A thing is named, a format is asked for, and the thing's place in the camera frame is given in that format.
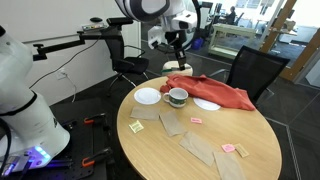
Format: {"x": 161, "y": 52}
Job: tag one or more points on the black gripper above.
{"x": 175, "y": 40}

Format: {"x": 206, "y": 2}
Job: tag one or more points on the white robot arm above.
{"x": 30, "y": 113}

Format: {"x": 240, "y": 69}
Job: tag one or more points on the white mug with green band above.
{"x": 178, "y": 97}

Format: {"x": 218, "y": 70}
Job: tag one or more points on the blue bag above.
{"x": 197, "y": 44}

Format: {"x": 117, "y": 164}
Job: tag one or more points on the red cloth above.
{"x": 213, "y": 90}

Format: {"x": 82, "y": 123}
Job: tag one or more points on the white round plate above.
{"x": 147, "y": 96}
{"x": 206, "y": 105}

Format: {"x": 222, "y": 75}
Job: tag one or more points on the pale green table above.
{"x": 230, "y": 31}

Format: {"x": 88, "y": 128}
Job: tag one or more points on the black office chair with armrests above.
{"x": 116, "y": 46}

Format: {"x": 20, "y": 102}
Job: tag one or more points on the seated person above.
{"x": 231, "y": 15}

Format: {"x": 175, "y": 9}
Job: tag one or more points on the brown paper napkin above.
{"x": 198, "y": 148}
{"x": 171, "y": 123}
{"x": 228, "y": 166}
{"x": 145, "y": 113}

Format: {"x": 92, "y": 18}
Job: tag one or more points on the black mesh chair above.
{"x": 256, "y": 71}

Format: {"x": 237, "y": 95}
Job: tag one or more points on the yellow sugar packet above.
{"x": 136, "y": 127}

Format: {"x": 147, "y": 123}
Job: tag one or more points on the black oval object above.
{"x": 96, "y": 20}

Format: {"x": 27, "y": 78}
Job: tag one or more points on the wooden pillar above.
{"x": 276, "y": 26}

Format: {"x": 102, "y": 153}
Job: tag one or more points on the orange black clamp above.
{"x": 91, "y": 119}
{"x": 93, "y": 158}

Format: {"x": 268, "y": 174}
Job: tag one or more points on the grey camera bar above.
{"x": 94, "y": 27}

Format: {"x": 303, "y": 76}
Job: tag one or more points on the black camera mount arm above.
{"x": 66, "y": 45}

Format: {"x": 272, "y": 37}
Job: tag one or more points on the white wall outlet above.
{"x": 61, "y": 74}

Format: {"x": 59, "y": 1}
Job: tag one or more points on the wooden door frame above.
{"x": 303, "y": 56}

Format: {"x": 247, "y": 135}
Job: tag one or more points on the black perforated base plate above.
{"x": 83, "y": 140}

